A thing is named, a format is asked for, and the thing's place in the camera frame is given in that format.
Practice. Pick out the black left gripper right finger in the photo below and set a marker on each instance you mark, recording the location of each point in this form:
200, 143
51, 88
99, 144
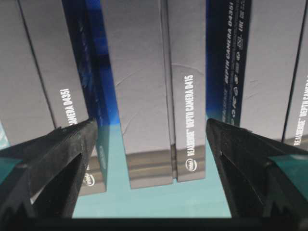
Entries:
261, 177

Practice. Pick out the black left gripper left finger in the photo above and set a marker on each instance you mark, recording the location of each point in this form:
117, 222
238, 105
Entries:
47, 172

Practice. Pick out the black camera box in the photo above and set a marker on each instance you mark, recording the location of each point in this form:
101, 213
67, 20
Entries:
47, 76
157, 56
251, 51

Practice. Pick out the green table cloth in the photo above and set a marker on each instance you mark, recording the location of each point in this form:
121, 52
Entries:
191, 199

